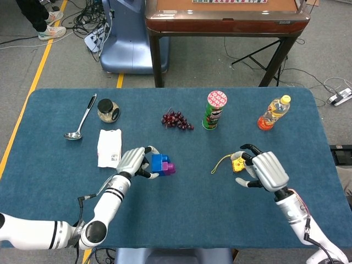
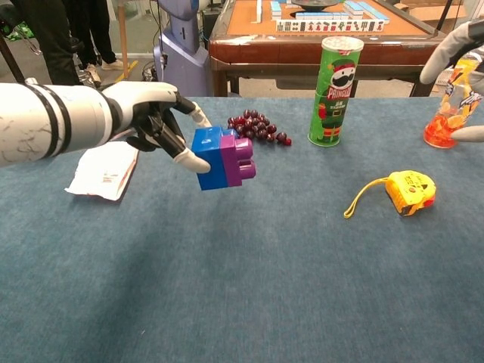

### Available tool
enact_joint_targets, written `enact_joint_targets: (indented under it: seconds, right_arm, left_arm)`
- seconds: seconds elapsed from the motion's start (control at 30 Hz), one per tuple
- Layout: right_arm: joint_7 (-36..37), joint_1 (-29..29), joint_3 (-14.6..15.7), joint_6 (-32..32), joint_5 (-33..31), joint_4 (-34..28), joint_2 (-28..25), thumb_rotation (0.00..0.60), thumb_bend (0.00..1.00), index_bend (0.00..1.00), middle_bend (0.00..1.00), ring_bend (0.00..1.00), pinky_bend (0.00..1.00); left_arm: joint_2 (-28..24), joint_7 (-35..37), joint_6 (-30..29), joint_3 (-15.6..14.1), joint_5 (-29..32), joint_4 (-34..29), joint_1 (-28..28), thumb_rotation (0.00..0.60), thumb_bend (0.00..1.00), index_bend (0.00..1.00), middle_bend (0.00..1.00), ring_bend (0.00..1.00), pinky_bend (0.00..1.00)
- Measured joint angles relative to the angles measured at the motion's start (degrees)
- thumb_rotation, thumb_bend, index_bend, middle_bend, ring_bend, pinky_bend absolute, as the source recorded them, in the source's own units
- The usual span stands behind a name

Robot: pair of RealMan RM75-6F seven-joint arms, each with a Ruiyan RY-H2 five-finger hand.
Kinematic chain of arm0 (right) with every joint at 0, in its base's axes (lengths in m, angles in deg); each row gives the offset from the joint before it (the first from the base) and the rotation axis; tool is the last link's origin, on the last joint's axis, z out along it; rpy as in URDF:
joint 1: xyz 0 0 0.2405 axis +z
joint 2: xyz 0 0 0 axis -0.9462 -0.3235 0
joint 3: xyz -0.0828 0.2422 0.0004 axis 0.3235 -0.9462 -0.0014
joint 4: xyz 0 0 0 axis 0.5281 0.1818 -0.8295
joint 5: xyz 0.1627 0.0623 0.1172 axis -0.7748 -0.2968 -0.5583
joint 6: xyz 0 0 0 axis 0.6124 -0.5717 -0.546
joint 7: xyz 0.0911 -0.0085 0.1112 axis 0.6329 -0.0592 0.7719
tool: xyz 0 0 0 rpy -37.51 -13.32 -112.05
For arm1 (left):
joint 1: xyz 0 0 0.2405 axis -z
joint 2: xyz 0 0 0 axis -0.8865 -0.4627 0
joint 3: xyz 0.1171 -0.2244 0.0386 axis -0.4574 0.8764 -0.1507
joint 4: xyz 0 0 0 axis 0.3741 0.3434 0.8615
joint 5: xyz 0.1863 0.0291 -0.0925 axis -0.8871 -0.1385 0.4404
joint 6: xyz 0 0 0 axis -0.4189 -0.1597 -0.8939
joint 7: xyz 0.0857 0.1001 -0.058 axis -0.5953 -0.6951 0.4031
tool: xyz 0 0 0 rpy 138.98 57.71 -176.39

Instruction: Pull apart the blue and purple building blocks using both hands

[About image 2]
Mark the dark red grape bunch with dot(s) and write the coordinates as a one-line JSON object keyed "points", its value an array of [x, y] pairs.
{"points": [[259, 126]]}

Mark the yellow tape measure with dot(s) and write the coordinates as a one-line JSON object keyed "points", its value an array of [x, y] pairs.
{"points": [[410, 189]]}

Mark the white paper packet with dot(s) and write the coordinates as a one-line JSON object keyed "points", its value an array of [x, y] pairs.
{"points": [[102, 170]]}

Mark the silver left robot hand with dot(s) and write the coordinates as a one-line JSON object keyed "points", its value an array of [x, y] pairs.
{"points": [[140, 98]]}

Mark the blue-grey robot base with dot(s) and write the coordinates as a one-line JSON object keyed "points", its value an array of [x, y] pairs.
{"points": [[181, 56]]}

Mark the face-up mahjong tile row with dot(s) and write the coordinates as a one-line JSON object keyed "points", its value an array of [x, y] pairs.
{"points": [[329, 25]]}

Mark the blue felt table cloth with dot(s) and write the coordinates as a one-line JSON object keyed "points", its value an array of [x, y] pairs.
{"points": [[264, 283]]}

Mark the person's black trousers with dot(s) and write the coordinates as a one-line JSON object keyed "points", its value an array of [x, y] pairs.
{"points": [[56, 45]]}

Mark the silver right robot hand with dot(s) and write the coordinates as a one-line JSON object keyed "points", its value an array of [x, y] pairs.
{"points": [[450, 49]]}

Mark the green Pringles can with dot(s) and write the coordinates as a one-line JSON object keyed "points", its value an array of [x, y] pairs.
{"points": [[332, 113]]}

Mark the purple toy block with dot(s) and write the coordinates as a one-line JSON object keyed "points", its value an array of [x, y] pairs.
{"points": [[236, 162]]}

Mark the brown mahjong table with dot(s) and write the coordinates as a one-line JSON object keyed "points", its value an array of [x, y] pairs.
{"points": [[264, 49]]}

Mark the orange drink bottle yellow cap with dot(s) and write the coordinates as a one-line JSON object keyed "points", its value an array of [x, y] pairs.
{"points": [[444, 125]]}

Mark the blue toy block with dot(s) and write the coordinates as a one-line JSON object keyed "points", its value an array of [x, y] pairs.
{"points": [[210, 151]]}

